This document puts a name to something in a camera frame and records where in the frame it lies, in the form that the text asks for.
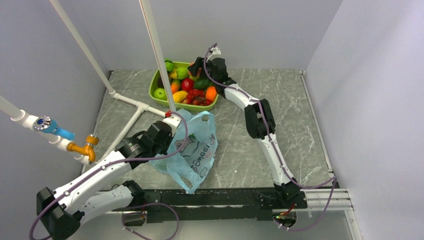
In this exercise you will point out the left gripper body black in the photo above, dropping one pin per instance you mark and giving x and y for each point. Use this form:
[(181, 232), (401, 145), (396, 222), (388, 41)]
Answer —
[(162, 148)]

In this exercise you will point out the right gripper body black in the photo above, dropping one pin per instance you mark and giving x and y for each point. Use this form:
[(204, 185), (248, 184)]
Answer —
[(200, 64)]

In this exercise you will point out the green fake lime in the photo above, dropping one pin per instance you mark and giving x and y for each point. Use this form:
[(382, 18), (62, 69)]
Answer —
[(201, 84)]

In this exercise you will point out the fake peach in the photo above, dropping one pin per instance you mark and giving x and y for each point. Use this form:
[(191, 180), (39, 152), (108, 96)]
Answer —
[(192, 70)]

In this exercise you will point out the light blue plastic bag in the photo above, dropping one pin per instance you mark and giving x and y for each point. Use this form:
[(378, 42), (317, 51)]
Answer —
[(191, 165)]

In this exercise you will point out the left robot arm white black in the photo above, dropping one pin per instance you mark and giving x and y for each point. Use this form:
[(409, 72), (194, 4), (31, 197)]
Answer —
[(62, 211)]

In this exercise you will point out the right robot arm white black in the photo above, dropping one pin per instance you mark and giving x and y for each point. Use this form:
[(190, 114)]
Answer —
[(260, 126)]

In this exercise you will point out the orange fake carrot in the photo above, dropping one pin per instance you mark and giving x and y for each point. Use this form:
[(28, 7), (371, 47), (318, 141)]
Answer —
[(211, 93)]

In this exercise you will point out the red fake apple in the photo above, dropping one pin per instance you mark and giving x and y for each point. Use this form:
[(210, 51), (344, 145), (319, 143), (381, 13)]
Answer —
[(187, 85)]

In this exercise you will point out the green bumpy fake fruit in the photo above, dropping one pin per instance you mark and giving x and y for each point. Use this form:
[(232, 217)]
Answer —
[(182, 73)]

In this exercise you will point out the red fake strawberry bunch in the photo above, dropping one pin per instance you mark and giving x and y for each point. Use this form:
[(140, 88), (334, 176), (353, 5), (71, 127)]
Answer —
[(197, 97)]

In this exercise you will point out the green fake apple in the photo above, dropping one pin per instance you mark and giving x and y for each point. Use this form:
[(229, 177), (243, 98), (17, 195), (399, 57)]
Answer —
[(161, 94)]

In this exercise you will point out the yellow fake mango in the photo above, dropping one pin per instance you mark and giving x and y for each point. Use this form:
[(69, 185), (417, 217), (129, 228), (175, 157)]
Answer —
[(179, 96)]

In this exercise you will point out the orange green fake fruit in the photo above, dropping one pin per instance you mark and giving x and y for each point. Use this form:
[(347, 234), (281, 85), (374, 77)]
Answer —
[(175, 85)]

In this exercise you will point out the orange brass faucet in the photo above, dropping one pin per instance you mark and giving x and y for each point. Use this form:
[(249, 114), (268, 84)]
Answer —
[(86, 150)]

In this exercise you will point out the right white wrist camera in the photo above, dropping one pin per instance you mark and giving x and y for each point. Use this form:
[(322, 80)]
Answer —
[(214, 51)]

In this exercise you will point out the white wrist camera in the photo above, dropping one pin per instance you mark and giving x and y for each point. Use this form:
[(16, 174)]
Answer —
[(214, 51), (172, 120)]

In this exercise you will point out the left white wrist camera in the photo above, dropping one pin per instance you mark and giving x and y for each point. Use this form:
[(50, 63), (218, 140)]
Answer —
[(172, 120)]

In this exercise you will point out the blue handled pipe valve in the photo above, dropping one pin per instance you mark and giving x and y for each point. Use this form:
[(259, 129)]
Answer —
[(48, 125)]

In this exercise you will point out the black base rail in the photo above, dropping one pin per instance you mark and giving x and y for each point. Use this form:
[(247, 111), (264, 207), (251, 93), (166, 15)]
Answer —
[(236, 203)]

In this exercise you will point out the white pvc pipe frame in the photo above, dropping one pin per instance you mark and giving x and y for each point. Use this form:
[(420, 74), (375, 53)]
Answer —
[(43, 71)]

